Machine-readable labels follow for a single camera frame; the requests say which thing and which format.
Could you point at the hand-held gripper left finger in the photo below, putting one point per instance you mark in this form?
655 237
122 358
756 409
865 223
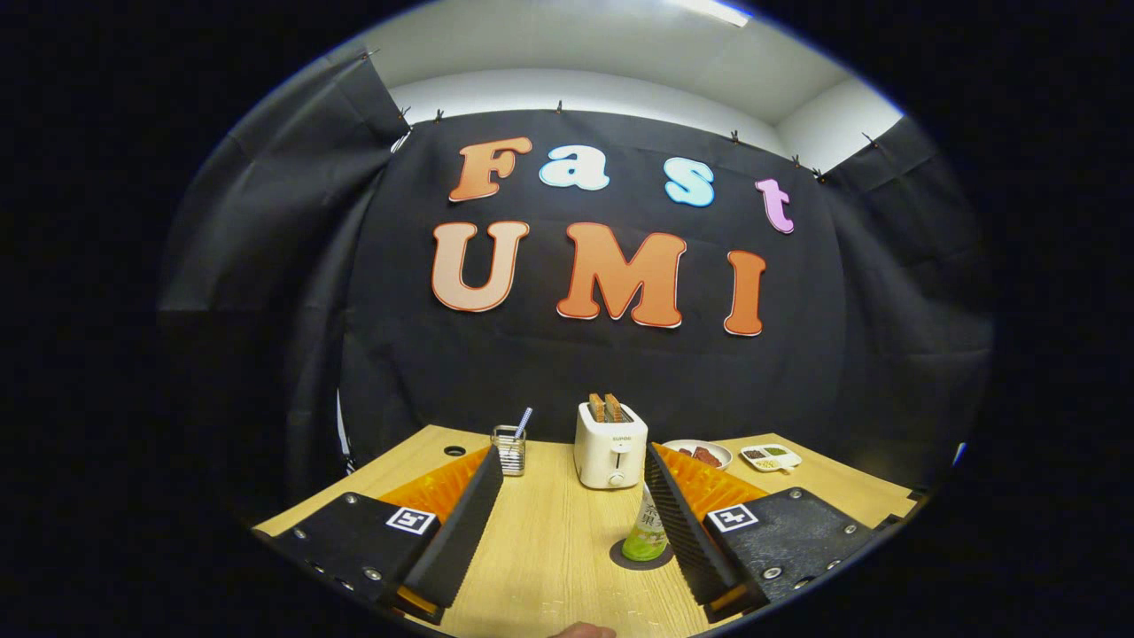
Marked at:
465 536

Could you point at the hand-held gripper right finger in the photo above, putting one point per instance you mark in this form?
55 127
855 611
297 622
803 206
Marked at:
687 532

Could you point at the white labelled juice bottle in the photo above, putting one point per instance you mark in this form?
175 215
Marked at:
647 536

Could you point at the dark brown round coaster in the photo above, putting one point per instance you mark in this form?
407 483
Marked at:
617 556

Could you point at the brown food pieces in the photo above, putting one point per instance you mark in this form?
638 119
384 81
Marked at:
704 456

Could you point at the wooden table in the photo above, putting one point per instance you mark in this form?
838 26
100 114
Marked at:
549 549

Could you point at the white oval plate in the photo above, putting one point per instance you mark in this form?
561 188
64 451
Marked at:
671 446

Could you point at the white toaster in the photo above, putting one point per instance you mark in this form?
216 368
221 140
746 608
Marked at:
609 456

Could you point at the white divided condiment dish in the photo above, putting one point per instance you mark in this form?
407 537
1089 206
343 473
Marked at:
771 458

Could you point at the striped drinking straw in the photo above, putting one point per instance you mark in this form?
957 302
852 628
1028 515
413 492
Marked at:
524 421

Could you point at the brown toast slice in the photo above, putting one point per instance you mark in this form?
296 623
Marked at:
597 408
613 408

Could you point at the ceiling light panel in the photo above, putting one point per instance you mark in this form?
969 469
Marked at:
713 9

